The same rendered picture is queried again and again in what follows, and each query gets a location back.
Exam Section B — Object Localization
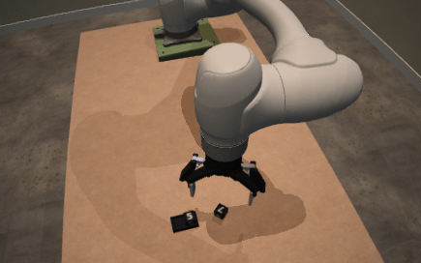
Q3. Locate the black cube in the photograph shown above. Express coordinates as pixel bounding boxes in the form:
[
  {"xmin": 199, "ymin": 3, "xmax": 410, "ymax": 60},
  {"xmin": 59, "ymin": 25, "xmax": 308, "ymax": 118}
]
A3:
[
  {"xmin": 214, "ymin": 203, "xmax": 228, "ymax": 219},
  {"xmin": 183, "ymin": 210, "xmax": 196, "ymax": 226}
]

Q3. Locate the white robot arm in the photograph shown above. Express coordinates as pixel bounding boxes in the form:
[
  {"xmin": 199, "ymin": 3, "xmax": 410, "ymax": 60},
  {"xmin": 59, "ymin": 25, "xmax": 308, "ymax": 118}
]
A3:
[{"xmin": 154, "ymin": 0, "xmax": 363, "ymax": 162}]

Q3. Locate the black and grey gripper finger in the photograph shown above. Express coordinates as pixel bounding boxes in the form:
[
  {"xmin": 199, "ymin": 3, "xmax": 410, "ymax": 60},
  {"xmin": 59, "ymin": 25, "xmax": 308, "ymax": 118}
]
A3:
[
  {"xmin": 179, "ymin": 153, "xmax": 219, "ymax": 197},
  {"xmin": 226, "ymin": 161, "xmax": 266, "ymax": 206}
]

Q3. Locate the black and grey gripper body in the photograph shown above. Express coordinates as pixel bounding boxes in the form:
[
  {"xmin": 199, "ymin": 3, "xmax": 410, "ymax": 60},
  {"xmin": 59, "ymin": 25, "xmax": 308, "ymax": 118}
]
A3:
[{"xmin": 203, "ymin": 154, "xmax": 243, "ymax": 177}]

